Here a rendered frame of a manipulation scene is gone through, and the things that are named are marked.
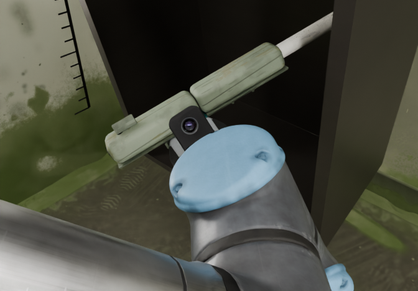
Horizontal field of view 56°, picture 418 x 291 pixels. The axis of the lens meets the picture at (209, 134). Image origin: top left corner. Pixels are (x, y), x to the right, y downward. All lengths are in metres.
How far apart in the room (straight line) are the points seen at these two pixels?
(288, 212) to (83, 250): 0.15
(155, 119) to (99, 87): 1.10
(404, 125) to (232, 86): 1.16
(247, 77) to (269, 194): 0.36
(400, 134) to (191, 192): 1.46
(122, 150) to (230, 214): 0.36
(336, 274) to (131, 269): 0.23
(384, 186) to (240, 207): 1.48
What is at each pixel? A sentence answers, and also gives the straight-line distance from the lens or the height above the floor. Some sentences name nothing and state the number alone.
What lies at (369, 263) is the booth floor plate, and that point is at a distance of 1.54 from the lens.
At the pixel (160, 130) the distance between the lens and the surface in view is 0.60.
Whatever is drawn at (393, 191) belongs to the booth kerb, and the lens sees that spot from 1.72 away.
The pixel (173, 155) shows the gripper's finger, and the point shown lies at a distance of 0.59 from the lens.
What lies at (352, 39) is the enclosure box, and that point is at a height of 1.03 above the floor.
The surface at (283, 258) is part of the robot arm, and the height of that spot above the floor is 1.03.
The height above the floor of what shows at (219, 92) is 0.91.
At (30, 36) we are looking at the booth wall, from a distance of 1.47.
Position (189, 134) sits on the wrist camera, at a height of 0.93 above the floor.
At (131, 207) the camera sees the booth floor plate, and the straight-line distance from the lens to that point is 1.63.
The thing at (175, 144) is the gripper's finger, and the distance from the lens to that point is 0.60.
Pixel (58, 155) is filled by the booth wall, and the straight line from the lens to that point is 1.71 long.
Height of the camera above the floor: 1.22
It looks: 37 degrees down
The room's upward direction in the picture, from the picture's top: straight up
